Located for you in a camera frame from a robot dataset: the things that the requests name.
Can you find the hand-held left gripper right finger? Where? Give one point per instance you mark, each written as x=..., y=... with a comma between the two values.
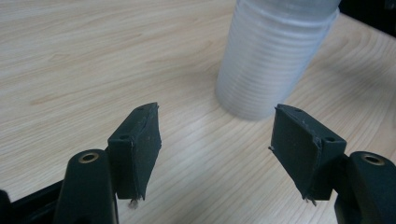
x=299, y=149

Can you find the stack of translucent plastic cups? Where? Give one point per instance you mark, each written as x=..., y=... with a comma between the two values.
x=267, y=62

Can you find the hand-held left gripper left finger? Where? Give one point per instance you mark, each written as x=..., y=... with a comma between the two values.
x=134, y=155

